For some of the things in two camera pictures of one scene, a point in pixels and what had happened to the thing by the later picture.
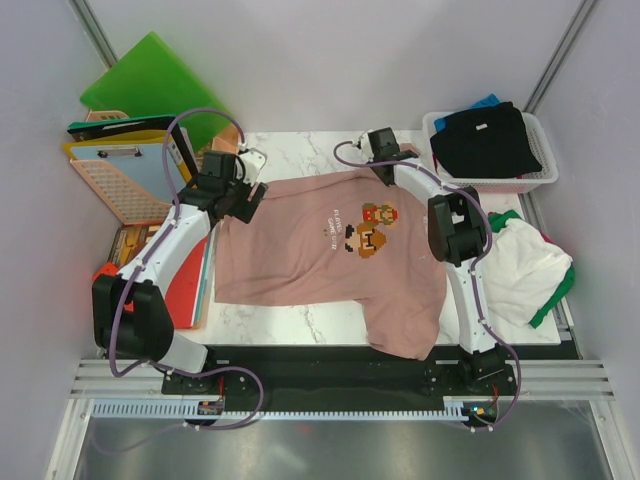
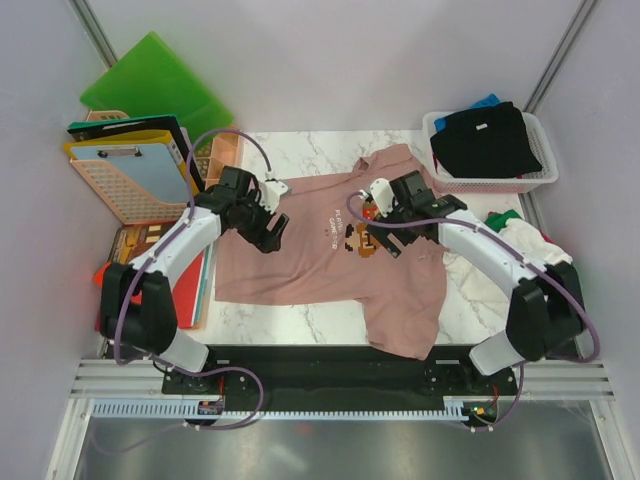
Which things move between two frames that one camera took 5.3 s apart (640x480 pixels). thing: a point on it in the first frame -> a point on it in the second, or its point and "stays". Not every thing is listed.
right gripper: [385, 182] -> [381, 232]
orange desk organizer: [226, 141] stays
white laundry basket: [539, 145] stays
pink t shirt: [340, 238] stays
